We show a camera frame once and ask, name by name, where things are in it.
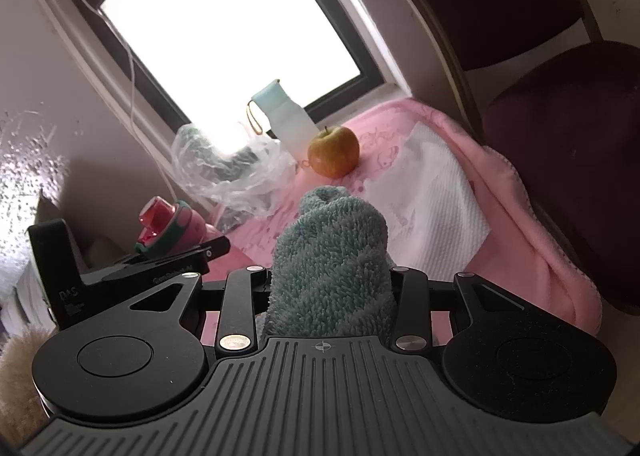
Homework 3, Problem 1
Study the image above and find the teal microfibre cloth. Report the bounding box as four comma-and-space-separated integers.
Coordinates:
260, 185, 396, 342

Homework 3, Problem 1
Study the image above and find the pink bottle with green handle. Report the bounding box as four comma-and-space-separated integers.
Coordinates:
134, 196, 220, 259

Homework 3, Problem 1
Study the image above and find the white paper towel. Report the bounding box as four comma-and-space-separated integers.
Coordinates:
363, 124, 490, 281

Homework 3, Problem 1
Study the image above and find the clear plastic bag of seeds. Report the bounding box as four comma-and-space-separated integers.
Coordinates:
171, 125, 297, 217

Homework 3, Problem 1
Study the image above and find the red yellow apple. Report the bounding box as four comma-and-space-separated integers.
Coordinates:
307, 126, 360, 179

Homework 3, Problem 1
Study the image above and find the frosted bottle with mint lid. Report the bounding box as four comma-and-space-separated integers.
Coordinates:
247, 79, 320, 165

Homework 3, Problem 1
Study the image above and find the dark red wooden chair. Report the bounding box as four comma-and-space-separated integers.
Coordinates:
412, 0, 639, 314

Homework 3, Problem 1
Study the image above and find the window with dark frame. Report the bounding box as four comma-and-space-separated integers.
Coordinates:
73, 0, 387, 154

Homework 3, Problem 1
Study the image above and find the white cable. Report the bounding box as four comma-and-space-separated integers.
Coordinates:
64, 0, 177, 202

